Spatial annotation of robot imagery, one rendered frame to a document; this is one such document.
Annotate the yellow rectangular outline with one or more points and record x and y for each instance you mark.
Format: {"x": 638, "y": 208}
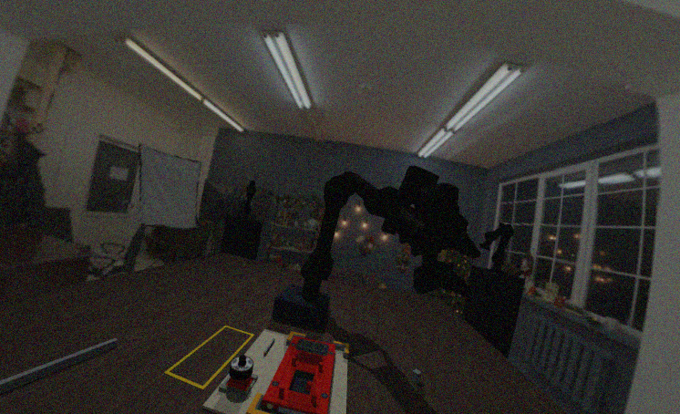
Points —
{"x": 214, "y": 375}

